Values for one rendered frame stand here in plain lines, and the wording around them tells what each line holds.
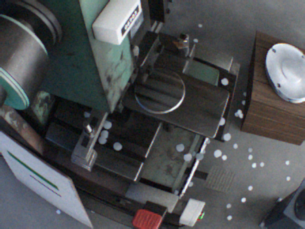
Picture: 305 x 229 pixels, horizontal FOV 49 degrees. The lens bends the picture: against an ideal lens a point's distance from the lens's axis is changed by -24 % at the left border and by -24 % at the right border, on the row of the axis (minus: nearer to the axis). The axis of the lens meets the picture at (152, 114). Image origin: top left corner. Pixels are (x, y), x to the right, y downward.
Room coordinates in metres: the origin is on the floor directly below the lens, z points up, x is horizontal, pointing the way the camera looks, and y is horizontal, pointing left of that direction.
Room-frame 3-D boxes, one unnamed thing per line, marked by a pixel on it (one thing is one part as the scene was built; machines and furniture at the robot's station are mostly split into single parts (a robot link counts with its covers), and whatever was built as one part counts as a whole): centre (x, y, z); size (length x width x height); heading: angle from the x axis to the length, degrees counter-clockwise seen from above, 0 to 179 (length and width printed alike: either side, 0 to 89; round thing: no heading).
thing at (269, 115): (0.70, -0.65, 0.18); 0.40 x 0.38 x 0.35; 67
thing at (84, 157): (0.39, 0.17, 0.76); 0.17 x 0.06 x 0.10; 150
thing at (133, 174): (0.54, 0.08, 0.67); 0.45 x 0.30 x 0.06; 150
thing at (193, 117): (0.45, -0.07, 0.72); 0.25 x 0.14 x 0.14; 60
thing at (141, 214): (0.14, 0.05, 0.72); 0.07 x 0.06 x 0.08; 60
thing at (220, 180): (0.47, -0.03, 0.14); 0.59 x 0.10 x 0.05; 60
